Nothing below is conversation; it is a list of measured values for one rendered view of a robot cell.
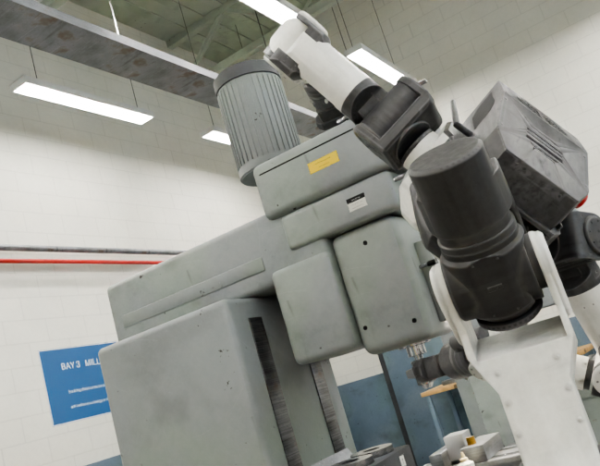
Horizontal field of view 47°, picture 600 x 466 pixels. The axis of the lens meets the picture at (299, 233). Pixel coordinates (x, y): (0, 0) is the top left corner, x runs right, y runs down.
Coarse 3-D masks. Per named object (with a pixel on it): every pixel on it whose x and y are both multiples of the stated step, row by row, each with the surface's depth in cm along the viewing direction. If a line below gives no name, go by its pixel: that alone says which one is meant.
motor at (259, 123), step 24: (240, 72) 196; (264, 72) 198; (216, 96) 204; (240, 96) 195; (264, 96) 194; (240, 120) 194; (264, 120) 192; (288, 120) 197; (240, 144) 195; (264, 144) 191; (288, 144) 193; (240, 168) 195
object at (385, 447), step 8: (368, 448) 144; (376, 448) 142; (384, 448) 137; (392, 448) 139; (400, 448) 139; (408, 448) 142; (352, 456) 139; (360, 456) 135; (368, 456) 131; (376, 456) 136; (384, 456) 135; (392, 456) 134; (400, 456) 137; (408, 456) 140; (336, 464) 134; (344, 464) 130; (352, 464) 128; (360, 464) 128; (368, 464) 129; (376, 464) 128; (384, 464) 130; (392, 464) 133; (400, 464) 136; (408, 464) 139
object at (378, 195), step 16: (384, 176) 168; (336, 192) 176; (352, 192) 173; (368, 192) 170; (384, 192) 168; (304, 208) 180; (320, 208) 177; (336, 208) 175; (352, 208) 172; (368, 208) 170; (384, 208) 168; (288, 224) 182; (304, 224) 179; (320, 224) 177; (336, 224) 175; (352, 224) 173; (288, 240) 182; (304, 240) 179
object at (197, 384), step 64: (192, 320) 183; (256, 320) 186; (128, 384) 194; (192, 384) 182; (256, 384) 176; (320, 384) 201; (128, 448) 193; (192, 448) 181; (256, 448) 171; (320, 448) 190
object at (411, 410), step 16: (384, 352) 872; (400, 352) 861; (432, 352) 840; (384, 368) 874; (400, 368) 860; (400, 384) 859; (416, 384) 848; (400, 400) 858; (416, 400) 848; (448, 400) 827; (400, 416) 859; (416, 416) 847; (448, 416) 826; (464, 416) 816; (416, 432) 846; (432, 432) 836; (448, 432) 825; (416, 448) 845; (432, 448) 835; (416, 464) 846
